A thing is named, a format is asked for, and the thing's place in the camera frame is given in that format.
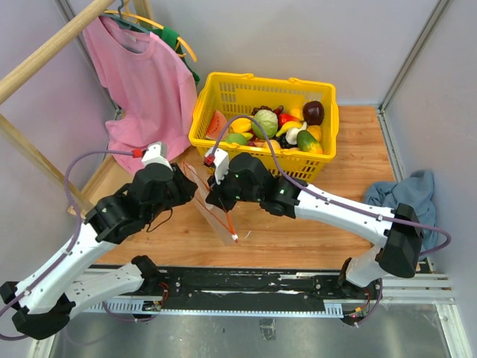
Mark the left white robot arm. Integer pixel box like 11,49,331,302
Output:
1,163,198,340

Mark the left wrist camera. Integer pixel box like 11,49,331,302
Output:
132,141,171,167

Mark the yellow banana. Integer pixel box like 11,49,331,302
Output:
275,121,302,137

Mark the clear zip top bag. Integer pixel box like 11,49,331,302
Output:
182,161,239,245

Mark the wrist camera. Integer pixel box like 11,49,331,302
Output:
132,141,171,167
203,148,230,184

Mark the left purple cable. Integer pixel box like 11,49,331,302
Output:
0,148,146,342

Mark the watermelon slice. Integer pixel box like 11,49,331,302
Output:
206,110,227,141

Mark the green orange mango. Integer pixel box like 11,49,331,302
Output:
297,131,323,154

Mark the dark grapes bunch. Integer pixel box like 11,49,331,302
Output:
251,105,272,116

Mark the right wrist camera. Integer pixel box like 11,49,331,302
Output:
203,148,230,184

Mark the pink t-shirt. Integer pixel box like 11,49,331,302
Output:
83,16,197,175

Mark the purple cable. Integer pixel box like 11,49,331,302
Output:
214,114,452,258
0,148,146,342

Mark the teal clothes hanger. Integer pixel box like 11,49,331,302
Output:
99,0,152,37

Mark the yellow lemon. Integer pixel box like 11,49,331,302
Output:
306,125,322,142

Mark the green guava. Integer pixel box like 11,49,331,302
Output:
224,133,247,145

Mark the yellow plastic basket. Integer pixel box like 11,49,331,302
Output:
189,72,339,182

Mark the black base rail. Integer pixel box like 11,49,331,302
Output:
128,265,373,313

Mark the wooden clothes rack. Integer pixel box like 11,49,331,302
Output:
0,0,154,232

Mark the green garment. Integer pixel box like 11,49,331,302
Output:
152,27,200,87

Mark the green cabbage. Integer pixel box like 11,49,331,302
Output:
252,110,278,139

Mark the yellow bell pepper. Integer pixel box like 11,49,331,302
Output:
229,116,252,134

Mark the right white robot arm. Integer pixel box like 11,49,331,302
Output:
204,149,423,298

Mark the blue cloth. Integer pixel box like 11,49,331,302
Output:
361,169,437,258

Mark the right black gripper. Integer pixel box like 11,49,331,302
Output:
206,165,262,213

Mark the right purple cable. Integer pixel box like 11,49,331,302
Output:
214,114,452,258

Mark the peach fruit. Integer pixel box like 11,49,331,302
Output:
261,139,281,151

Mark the yellow clothes hanger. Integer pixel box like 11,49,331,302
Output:
103,1,198,62

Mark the red chili pepper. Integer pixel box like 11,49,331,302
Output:
278,113,301,128

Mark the dark red apple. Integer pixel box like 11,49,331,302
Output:
302,101,324,126

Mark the white mushroom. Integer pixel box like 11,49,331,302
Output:
285,122,307,145

